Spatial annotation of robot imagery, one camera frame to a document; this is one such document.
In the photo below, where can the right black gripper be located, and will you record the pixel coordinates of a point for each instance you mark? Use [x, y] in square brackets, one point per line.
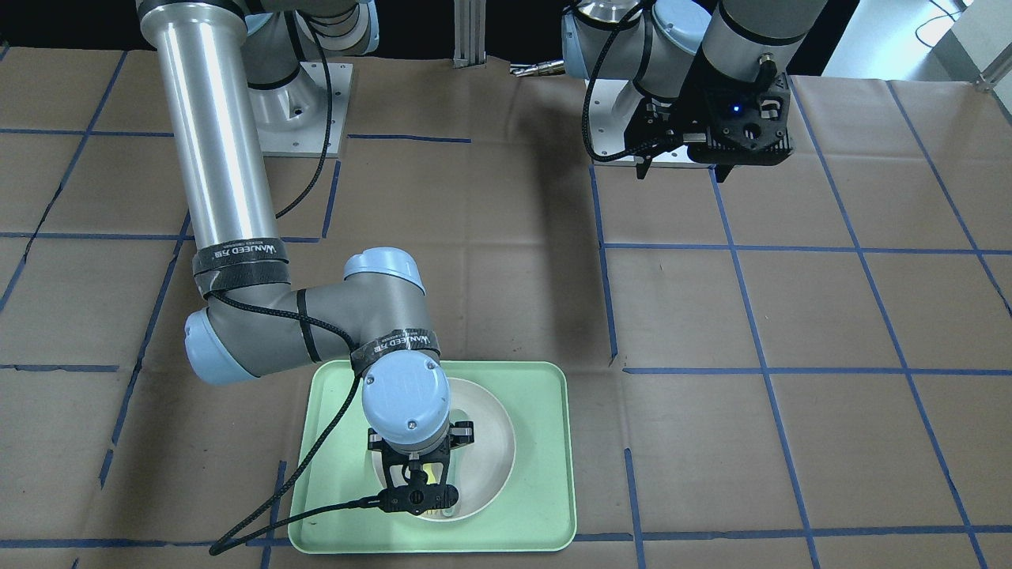
[461, 434]

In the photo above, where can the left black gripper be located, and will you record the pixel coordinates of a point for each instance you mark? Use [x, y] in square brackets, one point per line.
[694, 101]

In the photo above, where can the beige round plate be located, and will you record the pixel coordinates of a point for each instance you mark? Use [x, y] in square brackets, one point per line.
[482, 469]

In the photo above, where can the yellow plastic fork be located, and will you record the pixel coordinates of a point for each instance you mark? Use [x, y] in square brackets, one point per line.
[431, 474]

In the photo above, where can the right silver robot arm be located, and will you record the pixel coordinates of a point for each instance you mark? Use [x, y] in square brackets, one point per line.
[255, 323]

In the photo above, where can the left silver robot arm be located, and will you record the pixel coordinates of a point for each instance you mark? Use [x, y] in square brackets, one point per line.
[668, 77]

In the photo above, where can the light green plastic tray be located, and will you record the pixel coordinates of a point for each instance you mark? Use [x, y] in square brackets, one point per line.
[535, 513]

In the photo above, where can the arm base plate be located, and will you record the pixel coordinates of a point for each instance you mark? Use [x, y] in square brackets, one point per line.
[612, 105]
[307, 115]

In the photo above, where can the aluminium frame post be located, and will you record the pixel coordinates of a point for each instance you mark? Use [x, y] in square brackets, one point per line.
[469, 20]

